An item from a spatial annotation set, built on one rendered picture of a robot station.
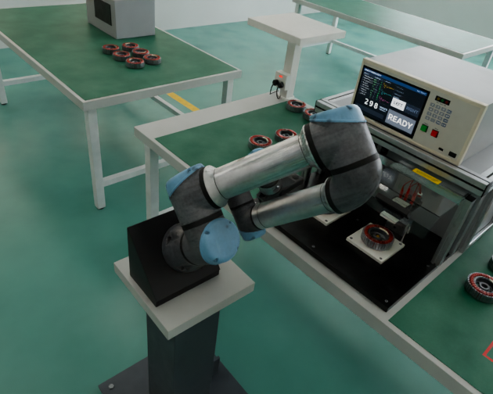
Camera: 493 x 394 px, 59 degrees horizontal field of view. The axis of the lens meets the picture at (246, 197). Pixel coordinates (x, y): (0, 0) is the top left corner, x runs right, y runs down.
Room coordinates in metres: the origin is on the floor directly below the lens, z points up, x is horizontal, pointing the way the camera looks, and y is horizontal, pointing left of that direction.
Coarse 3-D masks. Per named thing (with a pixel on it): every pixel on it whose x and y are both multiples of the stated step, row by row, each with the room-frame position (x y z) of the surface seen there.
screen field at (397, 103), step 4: (392, 100) 1.42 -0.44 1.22; (396, 100) 1.41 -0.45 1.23; (400, 100) 1.40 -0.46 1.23; (392, 104) 1.41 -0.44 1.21; (396, 104) 1.41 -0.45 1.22; (400, 104) 1.40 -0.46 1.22; (404, 104) 1.39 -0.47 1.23; (408, 104) 1.38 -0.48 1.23; (400, 108) 1.39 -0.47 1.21; (404, 108) 1.38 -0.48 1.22; (408, 108) 1.37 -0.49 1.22; (412, 108) 1.36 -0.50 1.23; (416, 108) 1.36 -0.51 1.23; (408, 112) 1.37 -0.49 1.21; (412, 112) 1.36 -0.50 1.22; (416, 112) 1.35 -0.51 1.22; (416, 116) 1.35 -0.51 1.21
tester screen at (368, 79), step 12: (372, 72) 1.49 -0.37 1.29; (360, 84) 1.51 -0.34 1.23; (372, 84) 1.48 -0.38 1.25; (384, 84) 1.45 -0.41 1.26; (396, 84) 1.42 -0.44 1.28; (360, 96) 1.50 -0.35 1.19; (372, 96) 1.47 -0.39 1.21; (384, 96) 1.44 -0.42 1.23; (396, 96) 1.41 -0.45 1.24; (408, 96) 1.38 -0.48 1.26; (420, 96) 1.36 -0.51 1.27; (372, 108) 1.46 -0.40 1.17; (384, 108) 1.43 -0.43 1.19; (396, 108) 1.40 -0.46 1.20; (420, 108) 1.35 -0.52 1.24; (384, 120) 1.42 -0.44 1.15
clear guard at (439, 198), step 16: (384, 176) 1.18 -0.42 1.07; (400, 176) 1.20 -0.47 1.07; (416, 176) 1.21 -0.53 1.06; (432, 176) 1.22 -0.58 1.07; (384, 192) 1.11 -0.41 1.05; (400, 192) 1.10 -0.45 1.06; (416, 192) 1.11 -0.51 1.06; (432, 192) 1.13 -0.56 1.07; (448, 192) 1.14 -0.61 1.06; (464, 192) 1.15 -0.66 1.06; (384, 208) 1.07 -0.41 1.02; (416, 208) 1.04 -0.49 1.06; (432, 208) 1.04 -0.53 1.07; (448, 208) 1.05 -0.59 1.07; (400, 224) 1.02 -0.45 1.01; (416, 224) 1.00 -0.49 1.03; (432, 224) 0.99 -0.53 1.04
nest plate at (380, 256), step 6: (354, 234) 1.23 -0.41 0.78; (360, 234) 1.23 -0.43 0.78; (348, 240) 1.19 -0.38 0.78; (354, 240) 1.19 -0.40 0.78; (360, 240) 1.20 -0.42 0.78; (396, 240) 1.23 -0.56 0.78; (360, 246) 1.16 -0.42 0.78; (366, 246) 1.17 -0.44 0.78; (396, 246) 1.19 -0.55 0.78; (402, 246) 1.20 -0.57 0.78; (366, 252) 1.14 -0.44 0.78; (372, 252) 1.14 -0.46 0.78; (378, 252) 1.15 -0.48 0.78; (384, 252) 1.15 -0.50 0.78; (390, 252) 1.16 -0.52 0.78; (396, 252) 1.17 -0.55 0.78; (372, 258) 1.12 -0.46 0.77; (378, 258) 1.11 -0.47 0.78; (384, 258) 1.12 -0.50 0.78
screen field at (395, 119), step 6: (390, 114) 1.41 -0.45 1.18; (396, 114) 1.40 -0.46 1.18; (390, 120) 1.41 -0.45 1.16; (396, 120) 1.39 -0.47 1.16; (402, 120) 1.38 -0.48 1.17; (408, 120) 1.36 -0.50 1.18; (414, 120) 1.35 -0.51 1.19; (396, 126) 1.39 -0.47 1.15; (402, 126) 1.37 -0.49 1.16; (408, 126) 1.36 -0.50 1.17; (408, 132) 1.35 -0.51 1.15
